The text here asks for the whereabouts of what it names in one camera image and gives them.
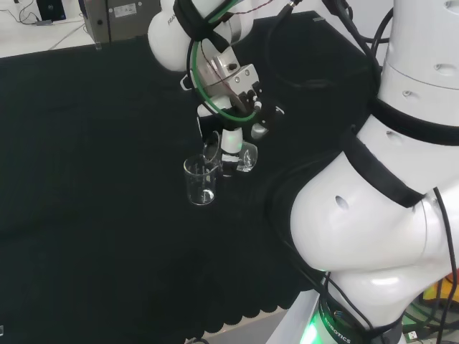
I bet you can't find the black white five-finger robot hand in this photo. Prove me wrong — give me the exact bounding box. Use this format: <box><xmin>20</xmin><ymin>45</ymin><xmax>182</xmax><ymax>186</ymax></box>
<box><xmin>195</xmin><ymin>95</ymin><xmax>252</xmax><ymax>178</ymax></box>

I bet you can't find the clear glass beaker with scale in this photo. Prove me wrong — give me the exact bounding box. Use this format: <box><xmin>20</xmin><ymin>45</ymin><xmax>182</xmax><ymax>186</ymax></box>
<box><xmin>201</xmin><ymin>130</ymin><xmax>259</xmax><ymax>176</ymax></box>

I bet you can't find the black bench cloth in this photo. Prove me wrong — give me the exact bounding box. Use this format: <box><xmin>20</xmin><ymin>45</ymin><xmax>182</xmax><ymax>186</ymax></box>
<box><xmin>0</xmin><ymin>9</ymin><xmax>381</xmax><ymax>344</ymax></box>

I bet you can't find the grey metal cabinet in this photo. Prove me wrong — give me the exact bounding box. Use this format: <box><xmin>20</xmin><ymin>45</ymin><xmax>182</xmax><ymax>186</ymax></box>
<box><xmin>82</xmin><ymin>0</ymin><xmax>161</xmax><ymax>43</ymax></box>

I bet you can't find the yellow stop button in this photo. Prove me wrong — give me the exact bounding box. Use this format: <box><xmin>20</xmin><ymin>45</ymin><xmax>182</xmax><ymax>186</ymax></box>
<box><xmin>422</xmin><ymin>271</ymin><xmax>459</xmax><ymax>302</ymax></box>

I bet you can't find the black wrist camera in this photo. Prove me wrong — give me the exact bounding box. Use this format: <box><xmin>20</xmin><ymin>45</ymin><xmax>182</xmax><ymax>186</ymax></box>
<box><xmin>250</xmin><ymin>102</ymin><xmax>287</xmax><ymax>141</ymax></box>

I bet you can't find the black cable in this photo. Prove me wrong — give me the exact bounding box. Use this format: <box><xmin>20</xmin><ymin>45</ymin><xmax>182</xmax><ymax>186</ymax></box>
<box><xmin>321</xmin><ymin>0</ymin><xmax>394</xmax><ymax>94</ymax></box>
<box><xmin>431</xmin><ymin>186</ymin><xmax>459</xmax><ymax>344</ymax></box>

